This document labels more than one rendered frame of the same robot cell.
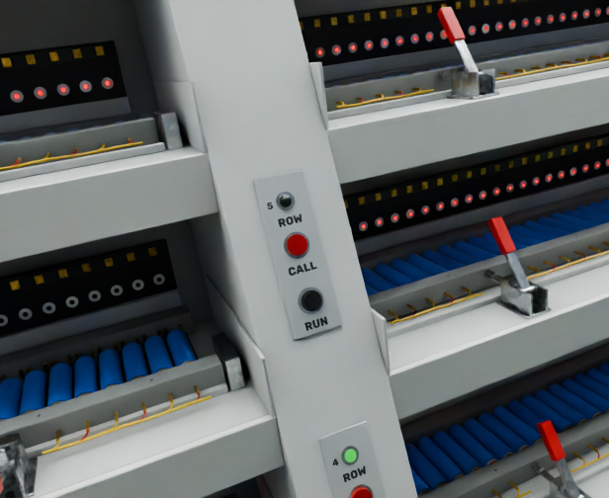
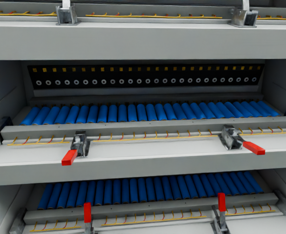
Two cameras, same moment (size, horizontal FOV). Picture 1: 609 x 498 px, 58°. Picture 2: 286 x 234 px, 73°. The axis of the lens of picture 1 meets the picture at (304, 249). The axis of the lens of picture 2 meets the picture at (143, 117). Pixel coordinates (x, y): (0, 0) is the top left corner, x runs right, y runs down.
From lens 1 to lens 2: 0.31 m
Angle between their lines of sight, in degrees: 17
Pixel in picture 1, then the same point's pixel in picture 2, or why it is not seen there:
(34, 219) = (281, 43)
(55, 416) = (241, 122)
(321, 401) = not seen: outside the picture
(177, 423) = (283, 138)
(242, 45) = not seen: outside the picture
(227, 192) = not seen: outside the picture
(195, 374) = not seen: outside the picture
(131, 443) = (269, 140)
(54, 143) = (271, 11)
